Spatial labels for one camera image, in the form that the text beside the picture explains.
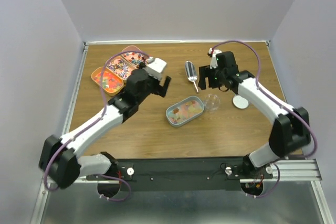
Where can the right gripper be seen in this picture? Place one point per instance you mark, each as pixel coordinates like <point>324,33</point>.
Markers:
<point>204,72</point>

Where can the pink candy tray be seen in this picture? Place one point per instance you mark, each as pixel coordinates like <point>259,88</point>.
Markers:
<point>133,56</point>

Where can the white round lid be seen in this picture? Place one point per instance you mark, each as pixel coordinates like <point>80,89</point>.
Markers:
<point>240,102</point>

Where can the clear plastic cup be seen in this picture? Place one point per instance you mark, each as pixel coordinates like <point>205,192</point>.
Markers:
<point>211,103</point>

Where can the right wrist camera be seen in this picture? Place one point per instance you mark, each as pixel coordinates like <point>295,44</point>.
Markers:
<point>212,53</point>

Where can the metal scoop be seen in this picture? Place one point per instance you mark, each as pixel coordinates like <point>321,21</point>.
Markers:
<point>191,74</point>

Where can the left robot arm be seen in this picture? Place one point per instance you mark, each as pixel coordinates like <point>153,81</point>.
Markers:
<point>62,158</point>

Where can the orange candy tray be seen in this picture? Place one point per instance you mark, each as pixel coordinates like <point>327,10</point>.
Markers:
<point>109,81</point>

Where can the beige candy tray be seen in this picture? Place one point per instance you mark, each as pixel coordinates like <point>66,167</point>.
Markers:
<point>121,67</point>

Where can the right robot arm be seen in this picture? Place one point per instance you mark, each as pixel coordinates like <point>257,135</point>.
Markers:
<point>289,125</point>

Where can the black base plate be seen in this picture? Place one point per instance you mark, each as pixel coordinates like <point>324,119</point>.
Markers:
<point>184,174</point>

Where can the grey candy tray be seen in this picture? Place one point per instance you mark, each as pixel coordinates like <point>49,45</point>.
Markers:
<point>184,111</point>

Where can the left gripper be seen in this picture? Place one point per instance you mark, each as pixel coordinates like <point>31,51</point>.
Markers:
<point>161,90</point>

